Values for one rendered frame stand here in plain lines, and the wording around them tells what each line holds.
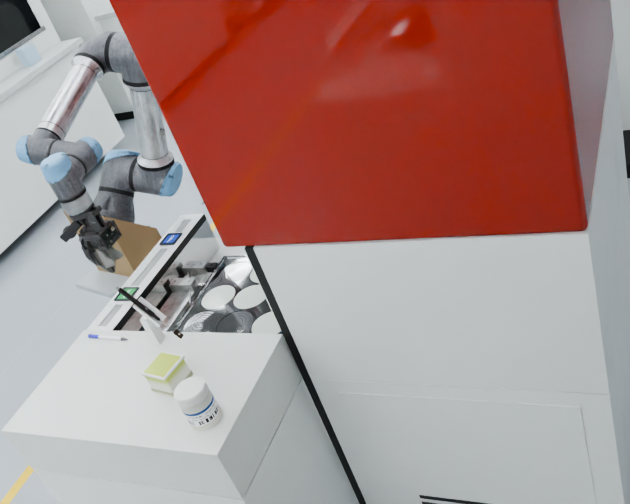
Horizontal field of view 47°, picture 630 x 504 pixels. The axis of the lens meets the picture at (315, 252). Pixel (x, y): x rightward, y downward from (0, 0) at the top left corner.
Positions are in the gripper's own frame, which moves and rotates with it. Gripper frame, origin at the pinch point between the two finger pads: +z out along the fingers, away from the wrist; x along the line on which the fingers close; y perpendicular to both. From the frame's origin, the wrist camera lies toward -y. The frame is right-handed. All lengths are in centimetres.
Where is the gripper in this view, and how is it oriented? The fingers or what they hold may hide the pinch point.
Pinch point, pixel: (109, 268)
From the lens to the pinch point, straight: 211.5
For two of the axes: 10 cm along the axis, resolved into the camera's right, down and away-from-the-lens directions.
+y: 8.8, -0.2, -4.7
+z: 3.1, 7.9, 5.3
